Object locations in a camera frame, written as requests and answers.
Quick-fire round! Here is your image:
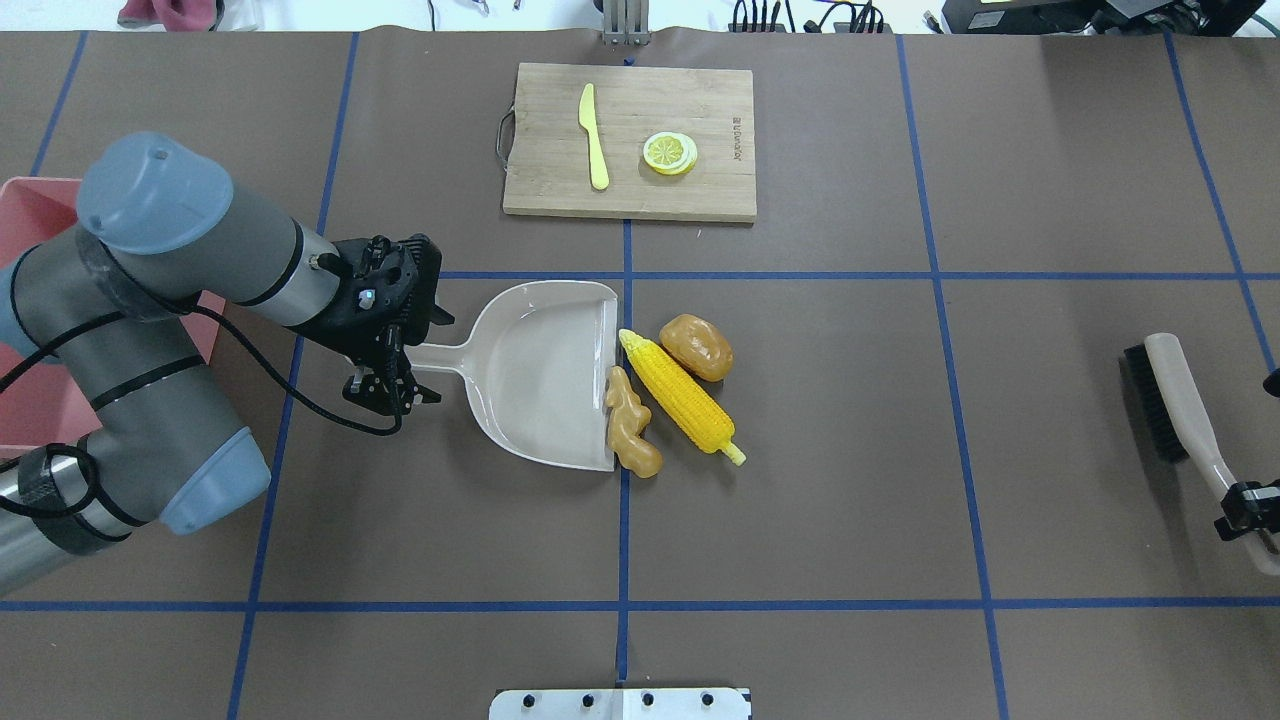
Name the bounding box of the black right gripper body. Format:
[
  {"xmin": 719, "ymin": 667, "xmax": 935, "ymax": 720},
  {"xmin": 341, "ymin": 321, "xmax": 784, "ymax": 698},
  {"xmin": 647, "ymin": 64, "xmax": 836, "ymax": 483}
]
[{"xmin": 1213, "ymin": 446, "xmax": 1279, "ymax": 541}]

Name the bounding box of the pink plastic bin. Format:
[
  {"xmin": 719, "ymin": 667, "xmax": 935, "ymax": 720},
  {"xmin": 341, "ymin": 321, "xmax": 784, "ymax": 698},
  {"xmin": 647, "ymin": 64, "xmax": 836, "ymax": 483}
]
[{"xmin": 3, "ymin": 165, "xmax": 261, "ymax": 475}]

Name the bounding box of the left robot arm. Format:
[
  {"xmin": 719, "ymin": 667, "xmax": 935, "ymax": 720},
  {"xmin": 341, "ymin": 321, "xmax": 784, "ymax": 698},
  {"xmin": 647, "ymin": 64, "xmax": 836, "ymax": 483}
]
[{"xmin": 1, "ymin": 131, "xmax": 453, "ymax": 593}]

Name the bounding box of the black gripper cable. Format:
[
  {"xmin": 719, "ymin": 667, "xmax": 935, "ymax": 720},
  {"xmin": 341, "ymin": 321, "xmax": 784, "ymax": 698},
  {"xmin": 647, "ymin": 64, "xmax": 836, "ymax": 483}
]
[{"xmin": 0, "ymin": 260, "xmax": 406, "ymax": 438}]

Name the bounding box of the pink cloth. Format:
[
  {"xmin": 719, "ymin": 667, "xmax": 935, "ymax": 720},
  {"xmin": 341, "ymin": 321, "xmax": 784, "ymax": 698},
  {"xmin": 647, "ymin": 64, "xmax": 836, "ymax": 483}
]
[{"xmin": 116, "ymin": 0, "xmax": 225, "ymax": 32}]

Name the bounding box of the beige plastic dustpan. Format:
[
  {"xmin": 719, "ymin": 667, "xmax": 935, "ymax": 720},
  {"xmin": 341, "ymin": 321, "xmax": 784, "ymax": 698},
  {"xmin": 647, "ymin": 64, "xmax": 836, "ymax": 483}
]
[{"xmin": 404, "ymin": 281, "xmax": 620, "ymax": 473}]

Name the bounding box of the yellow toy corn cob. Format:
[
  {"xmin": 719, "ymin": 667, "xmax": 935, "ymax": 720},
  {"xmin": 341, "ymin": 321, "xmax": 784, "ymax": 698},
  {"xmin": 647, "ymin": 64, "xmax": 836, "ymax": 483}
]
[{"xmin": 618, "ymin": 329, "xmax": 746, "ymax": 466}]

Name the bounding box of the beige hand brush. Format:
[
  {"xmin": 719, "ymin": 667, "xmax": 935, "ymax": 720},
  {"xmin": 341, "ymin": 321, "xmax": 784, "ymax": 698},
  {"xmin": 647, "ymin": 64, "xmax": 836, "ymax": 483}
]
[{"xmin": 1121, "ymin": 332, "xmax": 1279, "ymax": 577}]

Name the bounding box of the toy potato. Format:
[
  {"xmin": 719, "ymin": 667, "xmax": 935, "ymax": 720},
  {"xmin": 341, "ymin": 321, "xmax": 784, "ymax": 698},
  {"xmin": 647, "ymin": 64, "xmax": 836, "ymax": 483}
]
[{"xmin": 659, "ymin": 313, "xmax": 735, "ymax": 382}]

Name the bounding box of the wooden cutting board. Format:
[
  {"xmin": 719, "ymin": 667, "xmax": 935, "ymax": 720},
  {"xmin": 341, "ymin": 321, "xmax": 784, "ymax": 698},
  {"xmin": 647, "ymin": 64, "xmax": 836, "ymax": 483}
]
[{"xmin": 502, "ymin": 61, "xmax": 758, "ymax": 224}]

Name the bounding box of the toy ginger root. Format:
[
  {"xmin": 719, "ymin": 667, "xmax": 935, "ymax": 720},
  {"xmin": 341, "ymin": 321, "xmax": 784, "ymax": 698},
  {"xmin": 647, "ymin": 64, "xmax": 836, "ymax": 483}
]
[{"xmin": 604, "ymin": 366, "xmax": 664, "ymax": 479}]

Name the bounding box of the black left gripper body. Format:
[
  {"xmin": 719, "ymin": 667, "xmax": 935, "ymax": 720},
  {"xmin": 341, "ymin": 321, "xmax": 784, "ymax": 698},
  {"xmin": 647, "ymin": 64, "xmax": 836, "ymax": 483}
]
[{"xmin": 317, "ymin": 234, "xmax": 454, "ymax": 416}]

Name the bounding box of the aluminium frame post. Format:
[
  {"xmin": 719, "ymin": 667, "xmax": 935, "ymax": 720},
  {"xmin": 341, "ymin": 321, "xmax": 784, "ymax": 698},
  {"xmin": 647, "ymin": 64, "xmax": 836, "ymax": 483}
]
[{"xmin": 595, "ymin": 0, "xmax": 652, "ymax": 46}]

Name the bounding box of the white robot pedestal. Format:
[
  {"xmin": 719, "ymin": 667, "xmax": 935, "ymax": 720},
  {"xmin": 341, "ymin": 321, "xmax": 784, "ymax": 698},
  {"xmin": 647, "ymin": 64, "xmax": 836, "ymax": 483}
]
[{"xmin": 488, "ymin": 687, "xmax": 754, "ymax": 719}]

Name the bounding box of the yellow plastic knife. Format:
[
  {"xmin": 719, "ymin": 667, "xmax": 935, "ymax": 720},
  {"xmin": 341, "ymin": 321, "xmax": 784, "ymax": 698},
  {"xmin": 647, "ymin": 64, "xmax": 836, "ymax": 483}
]
[{"xmin": 577, "ymin": 83, "xmax": 611, "ymax": 192}]

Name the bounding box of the yellow lemon slice toy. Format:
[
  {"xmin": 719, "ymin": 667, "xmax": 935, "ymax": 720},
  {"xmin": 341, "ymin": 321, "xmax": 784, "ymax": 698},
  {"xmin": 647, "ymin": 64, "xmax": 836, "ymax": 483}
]
[{"xmin": 643, "ymin": 131, "xmax": 699, "ymax": 176}]

